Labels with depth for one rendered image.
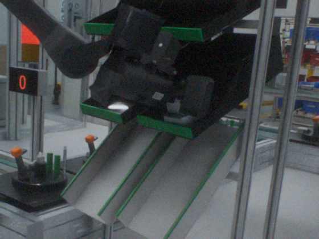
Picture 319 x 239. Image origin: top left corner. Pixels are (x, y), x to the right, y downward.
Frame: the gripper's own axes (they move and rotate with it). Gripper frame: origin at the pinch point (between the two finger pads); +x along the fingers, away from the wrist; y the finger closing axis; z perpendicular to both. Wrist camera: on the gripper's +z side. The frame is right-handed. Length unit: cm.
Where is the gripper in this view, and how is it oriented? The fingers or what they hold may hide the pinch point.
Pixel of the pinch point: (182, 97)
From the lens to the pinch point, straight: 82.3
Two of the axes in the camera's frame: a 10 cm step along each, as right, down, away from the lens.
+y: -6.7, -2.0, 7.2
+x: 7.1, 1.3, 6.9
